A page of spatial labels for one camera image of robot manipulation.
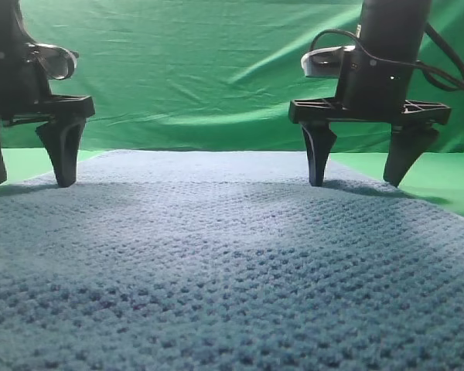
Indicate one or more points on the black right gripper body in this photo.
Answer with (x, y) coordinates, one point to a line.
(24, 86)

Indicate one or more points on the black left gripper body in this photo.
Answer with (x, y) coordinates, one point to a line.
(374, 78)

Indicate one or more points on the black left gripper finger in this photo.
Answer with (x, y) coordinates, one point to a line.
(319, 140)
(407, 144)

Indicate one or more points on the blue waffle-weave towel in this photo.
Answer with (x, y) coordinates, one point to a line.
(226, 261)

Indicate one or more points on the green backdrop cloth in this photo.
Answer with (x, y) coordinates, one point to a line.
(204, 75)

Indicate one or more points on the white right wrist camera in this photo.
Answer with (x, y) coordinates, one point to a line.
(58, 63)

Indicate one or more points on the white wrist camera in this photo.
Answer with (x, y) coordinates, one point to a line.
(58, 63)
(324, 62)

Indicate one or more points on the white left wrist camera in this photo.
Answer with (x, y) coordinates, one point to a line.
(324, 62)

